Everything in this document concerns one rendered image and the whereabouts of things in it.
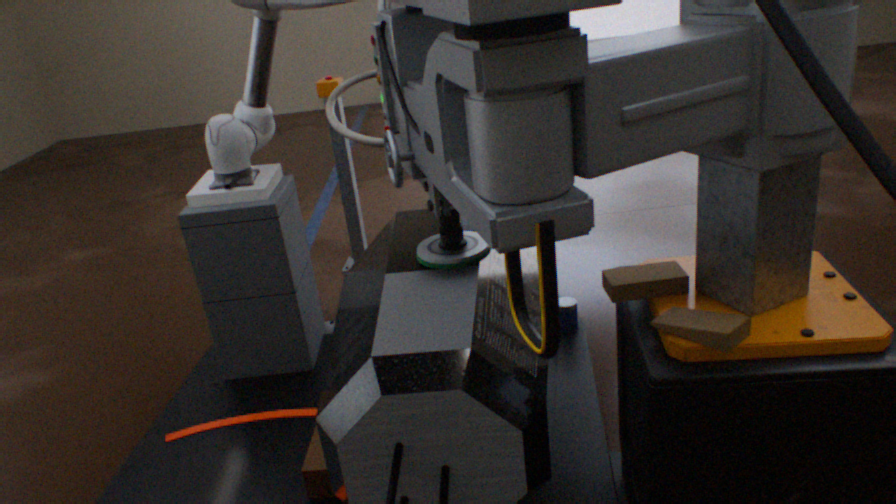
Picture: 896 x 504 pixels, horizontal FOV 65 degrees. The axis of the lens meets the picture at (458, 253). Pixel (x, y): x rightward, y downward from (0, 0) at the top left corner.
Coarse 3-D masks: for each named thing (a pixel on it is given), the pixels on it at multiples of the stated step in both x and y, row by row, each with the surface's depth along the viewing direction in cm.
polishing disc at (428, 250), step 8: (464, 232) 215; (472, 232) 214; (424, 240) 213; (432, 240) 212; (472, 240) 208; (480, 240) 208; (424, 248) 207; (432, 248) 206; (464, 248) 204; (472, 248) 203; (480, 248) 202; (488, 248) 205; (424, 256) 201; (432, 256) 201; (440, 256) 200; (448, 256) 200; (456, 256) 199; (464, 256) 198; (472, 256) 199
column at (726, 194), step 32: (704, 160) 167; (704, 192) 170; (736, 192) 160; (768, 192) 156; (800, 192) 160; (704, 224) 173; (736, 224) 163; (768, 224) 159; (800, 224) 164; (704, 256) 176; (736, 256) 166; (768, 256) 162; (800, 256) 168; (704, 288) 179; (736, 288) 169; (768, 288) 166; (800, 288) 171
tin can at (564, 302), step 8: (560, 304) 316; (568, 304) 315; (576, 304) 316; (560, 312) 316; (568, 312) 314; (576, 312) 317; (560, 320) 318; (568, 320) 316; (576, 320) 318; (560, 328) 319; (568, 328) 318; (576, 328) 320
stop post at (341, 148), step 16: (320, 80) 377; (336, 80) 371; (320, 96) 374; (336, 112) 379; (336, 144) 386; (336, 160) 390; (352, 176) 395; (352, 192) 397; (352, 208) 401; (352, 224) 405; (352, 240) 409; (352, 256) 426
